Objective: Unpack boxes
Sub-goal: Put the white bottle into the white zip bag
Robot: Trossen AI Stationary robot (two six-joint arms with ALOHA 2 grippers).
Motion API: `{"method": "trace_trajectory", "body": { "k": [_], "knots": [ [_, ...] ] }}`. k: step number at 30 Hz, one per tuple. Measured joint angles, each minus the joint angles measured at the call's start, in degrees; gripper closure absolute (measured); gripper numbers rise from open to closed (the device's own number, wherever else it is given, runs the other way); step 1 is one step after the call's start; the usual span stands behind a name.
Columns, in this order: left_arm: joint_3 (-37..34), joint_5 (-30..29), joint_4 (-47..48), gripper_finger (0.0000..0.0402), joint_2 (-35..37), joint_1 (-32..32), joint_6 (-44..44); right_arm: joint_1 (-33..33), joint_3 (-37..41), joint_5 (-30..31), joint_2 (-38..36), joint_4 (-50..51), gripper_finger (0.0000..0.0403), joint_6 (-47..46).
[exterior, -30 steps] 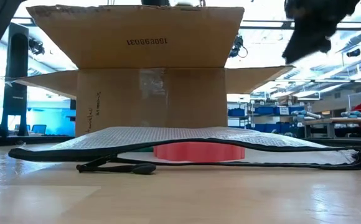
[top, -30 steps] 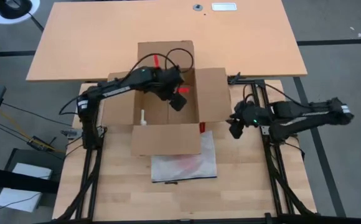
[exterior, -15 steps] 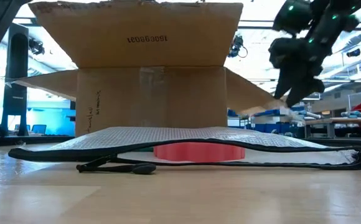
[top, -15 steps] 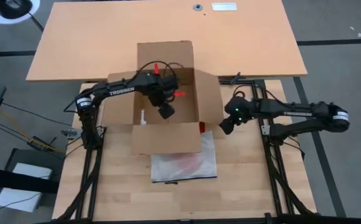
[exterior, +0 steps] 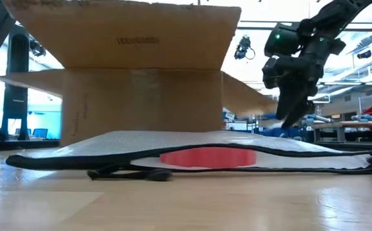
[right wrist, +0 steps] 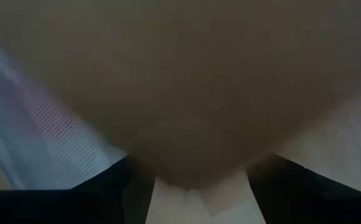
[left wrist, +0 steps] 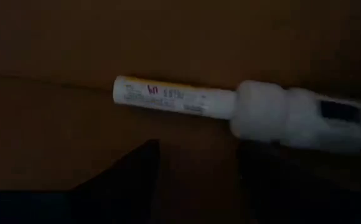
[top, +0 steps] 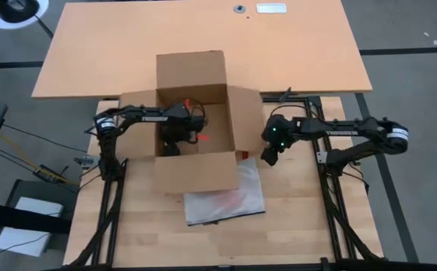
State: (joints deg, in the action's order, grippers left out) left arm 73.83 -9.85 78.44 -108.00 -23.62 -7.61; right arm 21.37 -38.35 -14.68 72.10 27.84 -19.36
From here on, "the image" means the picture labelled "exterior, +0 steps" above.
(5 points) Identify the black ceiling projector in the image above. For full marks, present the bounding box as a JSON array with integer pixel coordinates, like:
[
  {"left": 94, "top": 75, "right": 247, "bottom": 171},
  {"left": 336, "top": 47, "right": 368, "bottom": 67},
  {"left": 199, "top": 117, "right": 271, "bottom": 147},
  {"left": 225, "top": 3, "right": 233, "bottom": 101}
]
[{"left": 356, "top": 49, "right": 372, "bottom": 60}]

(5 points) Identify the black hanging device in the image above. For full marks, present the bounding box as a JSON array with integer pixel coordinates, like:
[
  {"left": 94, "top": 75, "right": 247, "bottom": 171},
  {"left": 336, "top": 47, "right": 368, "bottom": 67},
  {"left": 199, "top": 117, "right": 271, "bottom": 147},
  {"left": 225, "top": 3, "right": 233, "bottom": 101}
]
[{"left": 28, "top": 38, "right": 47, "bottom": 58}]

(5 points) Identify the red round disc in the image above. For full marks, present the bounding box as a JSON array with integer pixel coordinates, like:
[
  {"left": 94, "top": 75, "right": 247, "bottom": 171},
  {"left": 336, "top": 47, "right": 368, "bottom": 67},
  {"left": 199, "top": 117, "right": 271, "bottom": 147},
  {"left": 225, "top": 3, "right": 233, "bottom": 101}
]
[{"left": 159, "top": 147, "right": 258, "bottom": 169}]

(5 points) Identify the white mesh zip pouch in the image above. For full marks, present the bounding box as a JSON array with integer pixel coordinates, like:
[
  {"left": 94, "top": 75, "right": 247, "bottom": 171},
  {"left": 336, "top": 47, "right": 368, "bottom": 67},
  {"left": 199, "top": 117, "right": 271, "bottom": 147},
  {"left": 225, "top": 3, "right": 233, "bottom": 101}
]
[{"left": 5, "top": 129, "right": 372, "bottom": 182}]

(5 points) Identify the brown cardboard box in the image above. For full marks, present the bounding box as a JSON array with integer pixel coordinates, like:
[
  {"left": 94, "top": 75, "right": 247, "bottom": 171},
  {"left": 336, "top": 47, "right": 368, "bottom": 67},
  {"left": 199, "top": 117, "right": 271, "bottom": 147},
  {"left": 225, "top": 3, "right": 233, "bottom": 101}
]
[{"left": 0, "top": 0, "right": 278, "bottom": 148}]

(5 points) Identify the blue chair back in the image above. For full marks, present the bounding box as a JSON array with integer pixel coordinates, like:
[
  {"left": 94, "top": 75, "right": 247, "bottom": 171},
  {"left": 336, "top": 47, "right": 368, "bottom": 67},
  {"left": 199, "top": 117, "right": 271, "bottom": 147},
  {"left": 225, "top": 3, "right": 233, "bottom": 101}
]
[{"left": 31, "top": 128, "right": 49, "bottom": 139}]

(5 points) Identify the black overhead camera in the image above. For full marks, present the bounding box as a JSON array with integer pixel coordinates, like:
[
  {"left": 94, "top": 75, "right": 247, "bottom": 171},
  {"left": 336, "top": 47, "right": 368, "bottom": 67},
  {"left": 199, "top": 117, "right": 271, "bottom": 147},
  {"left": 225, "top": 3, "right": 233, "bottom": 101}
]
[{"left": 233, "top": 36, "right": 256, "bottom": 61}]

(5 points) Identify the background wooden table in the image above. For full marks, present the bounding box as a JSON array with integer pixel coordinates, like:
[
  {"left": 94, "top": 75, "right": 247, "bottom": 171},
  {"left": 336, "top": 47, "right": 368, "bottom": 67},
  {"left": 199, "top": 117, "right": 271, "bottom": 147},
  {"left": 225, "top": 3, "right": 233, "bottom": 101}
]
[{"left": 310, "top": 121, "right": 372, "bottom": 142}]

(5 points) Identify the black tower column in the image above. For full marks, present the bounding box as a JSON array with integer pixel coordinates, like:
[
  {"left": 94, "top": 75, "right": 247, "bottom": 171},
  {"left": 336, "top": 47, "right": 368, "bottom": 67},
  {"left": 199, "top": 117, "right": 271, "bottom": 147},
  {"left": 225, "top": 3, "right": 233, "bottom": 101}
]
[{"left": 0, "top": 31, "right": 30, "bottom": 141}]

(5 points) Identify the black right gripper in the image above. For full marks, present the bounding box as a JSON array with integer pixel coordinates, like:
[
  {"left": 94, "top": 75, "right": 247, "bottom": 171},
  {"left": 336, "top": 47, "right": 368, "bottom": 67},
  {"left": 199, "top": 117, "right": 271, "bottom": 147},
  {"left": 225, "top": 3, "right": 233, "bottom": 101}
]
[{"left": 275, "top": 30, "right": 347, "bottom": 129}]

